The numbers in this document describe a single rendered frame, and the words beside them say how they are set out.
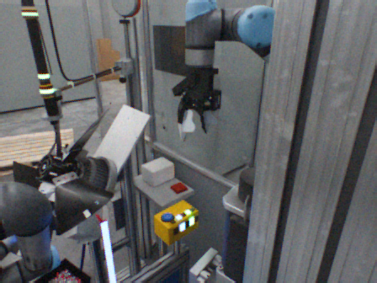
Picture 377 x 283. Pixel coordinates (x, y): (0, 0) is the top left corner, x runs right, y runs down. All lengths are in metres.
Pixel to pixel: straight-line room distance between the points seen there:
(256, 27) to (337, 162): 0.37
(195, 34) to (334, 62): 0.50
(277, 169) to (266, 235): 0.08
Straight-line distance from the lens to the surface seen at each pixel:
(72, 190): 1.15
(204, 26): 0.69
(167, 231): 1.08
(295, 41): 0.23
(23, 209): 0.66
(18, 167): 1.56
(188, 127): 0.74
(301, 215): 0.28
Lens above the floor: 1.79
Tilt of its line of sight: 24 degrees down
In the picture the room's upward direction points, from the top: straight up
